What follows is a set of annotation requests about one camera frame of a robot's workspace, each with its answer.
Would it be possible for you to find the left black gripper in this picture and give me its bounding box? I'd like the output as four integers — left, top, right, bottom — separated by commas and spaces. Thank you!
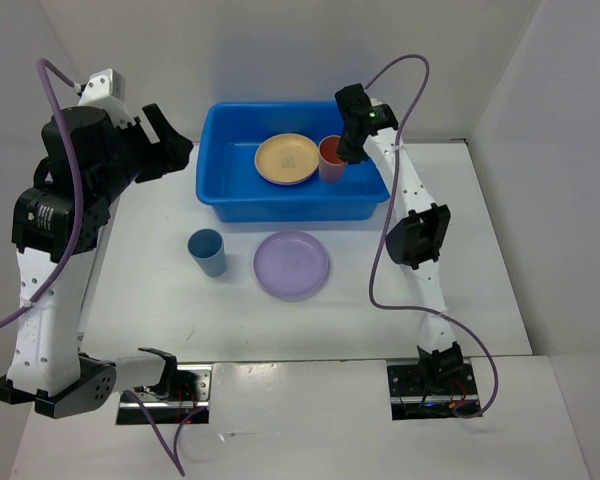
93, 102, 193, 204

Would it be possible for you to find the red plastic cup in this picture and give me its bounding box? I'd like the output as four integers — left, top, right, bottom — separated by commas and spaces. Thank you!
318, 135, 347, 184

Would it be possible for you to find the yellow plastic plate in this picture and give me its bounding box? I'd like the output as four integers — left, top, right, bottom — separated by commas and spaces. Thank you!
254, 133, 319, 184

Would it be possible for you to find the blue plastic cup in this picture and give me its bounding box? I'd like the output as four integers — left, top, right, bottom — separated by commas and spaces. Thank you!
187, 229, 227, 278

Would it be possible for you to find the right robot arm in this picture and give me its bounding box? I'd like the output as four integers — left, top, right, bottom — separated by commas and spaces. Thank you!
335, 84, 464, 395

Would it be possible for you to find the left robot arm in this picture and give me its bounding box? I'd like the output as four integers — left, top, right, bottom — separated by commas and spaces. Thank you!
0, 104, 193, 419

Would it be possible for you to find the blue plastic bin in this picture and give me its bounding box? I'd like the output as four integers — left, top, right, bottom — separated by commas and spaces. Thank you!
196, 101, 389, 223

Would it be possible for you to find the purple plastic plate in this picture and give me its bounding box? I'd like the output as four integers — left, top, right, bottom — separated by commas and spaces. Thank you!
253, 231, 330, 301

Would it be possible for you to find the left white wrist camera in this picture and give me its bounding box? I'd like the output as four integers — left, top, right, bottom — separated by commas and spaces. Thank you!
79, 68, 125, 105

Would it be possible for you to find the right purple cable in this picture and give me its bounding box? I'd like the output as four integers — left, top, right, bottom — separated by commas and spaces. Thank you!
367, 54, 499, 419

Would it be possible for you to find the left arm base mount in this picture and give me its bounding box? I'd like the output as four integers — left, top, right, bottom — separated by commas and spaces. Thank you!
132, 363, 213, 425

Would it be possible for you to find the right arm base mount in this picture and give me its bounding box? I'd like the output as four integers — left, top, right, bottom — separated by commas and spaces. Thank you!
386, 360, 481, 421

